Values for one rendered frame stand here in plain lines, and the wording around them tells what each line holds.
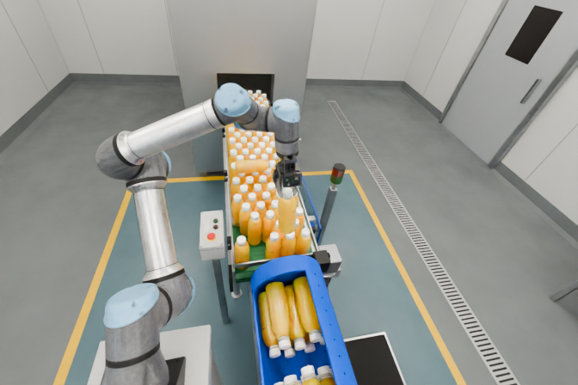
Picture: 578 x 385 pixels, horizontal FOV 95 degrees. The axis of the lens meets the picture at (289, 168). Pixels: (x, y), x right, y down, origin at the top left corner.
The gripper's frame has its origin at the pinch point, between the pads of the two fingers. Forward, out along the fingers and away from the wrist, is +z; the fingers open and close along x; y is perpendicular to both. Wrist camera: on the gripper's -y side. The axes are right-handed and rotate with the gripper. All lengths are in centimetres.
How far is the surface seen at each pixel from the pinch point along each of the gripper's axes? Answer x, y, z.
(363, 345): 45, 13, 134
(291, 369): -8, 39, 49
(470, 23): 338, -308, 7
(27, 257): -195, -95, 116
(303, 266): 1.8, 17.5, 21.1
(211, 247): -32.9, -4.4, 29.2
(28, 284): -184, -72, 119
